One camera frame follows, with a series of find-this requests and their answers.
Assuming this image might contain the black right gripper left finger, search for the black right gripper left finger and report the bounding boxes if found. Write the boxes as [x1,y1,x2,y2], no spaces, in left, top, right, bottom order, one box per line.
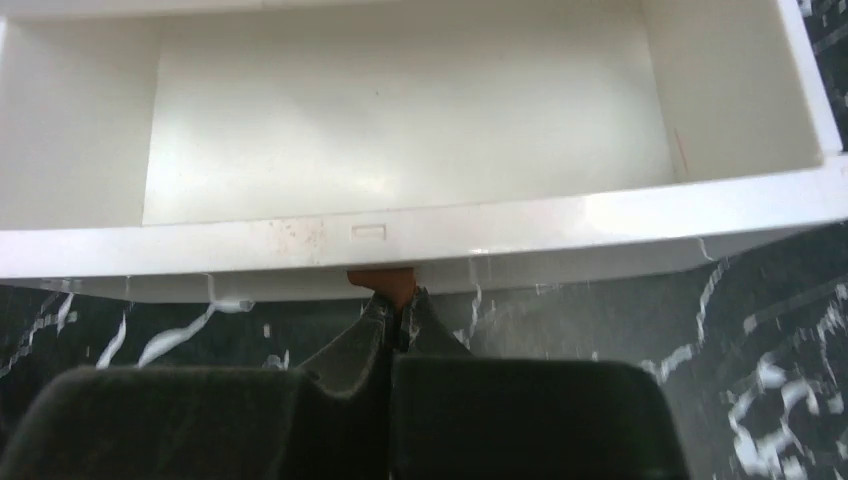
[1,296,396,479]

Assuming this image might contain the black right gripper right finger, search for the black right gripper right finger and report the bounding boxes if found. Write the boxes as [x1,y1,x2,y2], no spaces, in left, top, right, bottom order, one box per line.
[390,290,690,479]

